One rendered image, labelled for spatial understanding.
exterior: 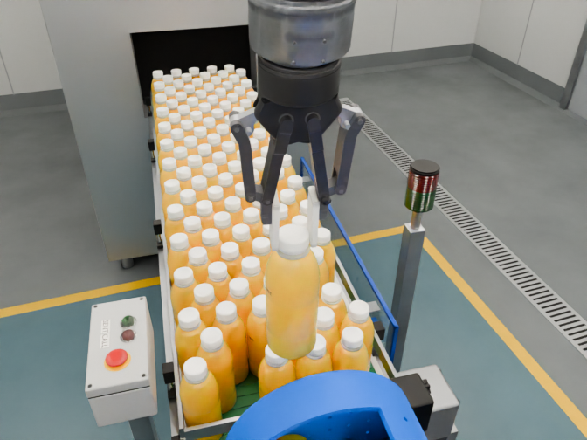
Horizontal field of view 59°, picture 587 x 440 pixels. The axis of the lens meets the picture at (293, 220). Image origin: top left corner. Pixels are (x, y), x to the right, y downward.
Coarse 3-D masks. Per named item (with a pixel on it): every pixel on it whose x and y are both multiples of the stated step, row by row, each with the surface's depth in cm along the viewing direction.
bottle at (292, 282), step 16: (272, 256) 63; (288, 256) 61; (304, 256) 61; (272, 272) 63; (288, 272) 61; (304, 272) 62; (272, 288) 63; (288, 288) 62; (304, 288) 62; (272, 304) 65; (288, 304) 64; (304, 304) 64; (272, 320) 67; (288, 320) 65; (304, 320) 66; (272, 336) 69; (288, 336) 67; (304, 336) 68; (288, 352) 69; (304, 352) 70
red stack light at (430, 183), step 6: (408, 174) 111; (414, 174) 109; (438, 174) 109; (408, 180) 112; (414, 180) 109; (420, 180) 109; (426, 180) 108; (432, 180) 109; (438, 180) 110; (408, 186) 112; (414, 186) 110; (420, 186) 109; (426, 186) 109; (432, 186) 110; (420, 192) 110; (426, 192) 110
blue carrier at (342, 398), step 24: (288, 384) 69; (312, 384) 68; (336, 384) 68; (360, 384) 69; (384, 384) 72; (264, 408) 68; (288, 408) 66; (312, 408) 66; (336, 408) 65; (360, 408) 66; (384, 408) 67; (408, 408) 72; (240, 432) 69; (264, 432) 66; (288, 432) 74; (312, 432) 76; (336, 432) 78; (360, 432) 79; (384, 432) 81; (408, 432) 66
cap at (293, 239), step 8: (288, 224) 63; (296, 224) 63; (280, 232) 61; (288, 232) 61; (296, 232) 61; (304, 232) 61; (280, 240) 60; (288, 240) 60; (296, 240) 60; (304, 240) 60; (280, 248) 61; (288, 248) 60; (296, 248) 60; (304, 248) 61
